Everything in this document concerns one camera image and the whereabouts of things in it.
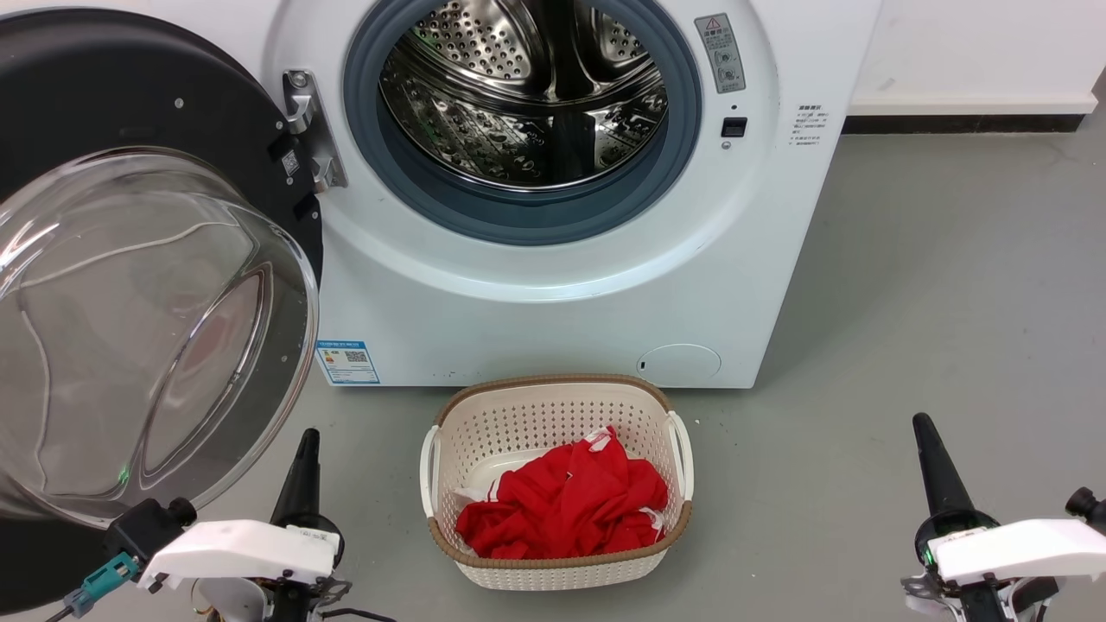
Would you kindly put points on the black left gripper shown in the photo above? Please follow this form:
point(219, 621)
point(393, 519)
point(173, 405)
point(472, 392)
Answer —
point(298, 596)

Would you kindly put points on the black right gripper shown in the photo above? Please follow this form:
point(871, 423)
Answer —
point(959, 596)

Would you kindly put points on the black round washer door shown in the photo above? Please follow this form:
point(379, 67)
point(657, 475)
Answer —
point(130, 112)

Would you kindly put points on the white washing machine body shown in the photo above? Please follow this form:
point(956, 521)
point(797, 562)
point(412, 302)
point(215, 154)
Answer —
point(562, 320)

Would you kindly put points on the silver door hinge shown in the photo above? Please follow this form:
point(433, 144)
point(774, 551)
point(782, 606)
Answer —
point(311, 130)

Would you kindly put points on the black door latch socket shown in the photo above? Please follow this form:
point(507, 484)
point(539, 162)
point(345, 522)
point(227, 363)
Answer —
point(734, 127)

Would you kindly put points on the steel washing machine drum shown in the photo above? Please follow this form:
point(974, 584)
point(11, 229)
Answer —
point(518, 104)

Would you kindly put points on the blue energy label sticker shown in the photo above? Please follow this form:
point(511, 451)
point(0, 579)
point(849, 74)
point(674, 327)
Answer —
point(347, 363)

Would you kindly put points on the cream perforated laundry basket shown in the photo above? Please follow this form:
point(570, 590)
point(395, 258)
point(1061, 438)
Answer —
point(553, 410)

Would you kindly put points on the red garment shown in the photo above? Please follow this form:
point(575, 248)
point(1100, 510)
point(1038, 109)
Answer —
point(570, 505)

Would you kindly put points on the round white filter cover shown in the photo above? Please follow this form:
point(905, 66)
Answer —
point(679, 363)

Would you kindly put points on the grey warning sticker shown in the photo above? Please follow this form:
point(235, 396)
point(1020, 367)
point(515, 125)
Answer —
point(721, 52)

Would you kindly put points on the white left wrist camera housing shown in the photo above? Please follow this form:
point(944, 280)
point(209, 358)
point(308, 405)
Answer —
point(233, 549)

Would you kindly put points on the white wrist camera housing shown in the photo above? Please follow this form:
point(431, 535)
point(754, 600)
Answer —
point(1028, 546)
point(233, 549)

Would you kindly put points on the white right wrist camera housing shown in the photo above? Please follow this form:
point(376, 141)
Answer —
point(1028, 546)

